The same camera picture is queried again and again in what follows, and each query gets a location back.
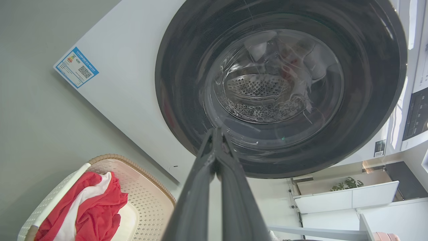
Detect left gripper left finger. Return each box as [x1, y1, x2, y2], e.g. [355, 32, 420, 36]
[162, 127, 218, 241]

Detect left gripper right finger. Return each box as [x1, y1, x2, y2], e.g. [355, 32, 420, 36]
[217, 127, 272, 241]

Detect white perforated laundry basket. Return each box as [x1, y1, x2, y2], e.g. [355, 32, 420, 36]
[17, 154, 176, 241]

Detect red and white garment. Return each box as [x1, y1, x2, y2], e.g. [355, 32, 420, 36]
[34, 171, 128, 241]

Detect white low cabinet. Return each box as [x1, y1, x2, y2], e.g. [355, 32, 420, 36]
[294, 181, 400, 214]

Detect green potted plant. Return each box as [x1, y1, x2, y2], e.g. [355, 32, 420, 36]
[329, 177, 364, 192]

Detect black round washer door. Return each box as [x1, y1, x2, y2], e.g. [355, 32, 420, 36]
[155, 0, 408, 179]

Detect white front-load washing machine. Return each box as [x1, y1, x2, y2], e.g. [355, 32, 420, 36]
[53, 0, 428, 188]

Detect pink round object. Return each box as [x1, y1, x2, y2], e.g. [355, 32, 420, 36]
[372, 232, 401, 241]

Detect small dark machine sticker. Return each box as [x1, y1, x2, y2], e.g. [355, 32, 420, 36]
[374, 140, 387, 158]

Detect white table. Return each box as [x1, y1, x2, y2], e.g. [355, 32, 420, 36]
[356, 197, 428, 241]

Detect black cabinet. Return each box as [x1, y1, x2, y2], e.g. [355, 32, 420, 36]
[385, 162, 428, 200]

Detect blue energy label sticker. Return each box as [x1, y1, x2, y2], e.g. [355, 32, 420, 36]
[53, 47, 99, 89]

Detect black washer control panel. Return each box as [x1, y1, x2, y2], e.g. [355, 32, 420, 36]
[402, 87, 428, 141]

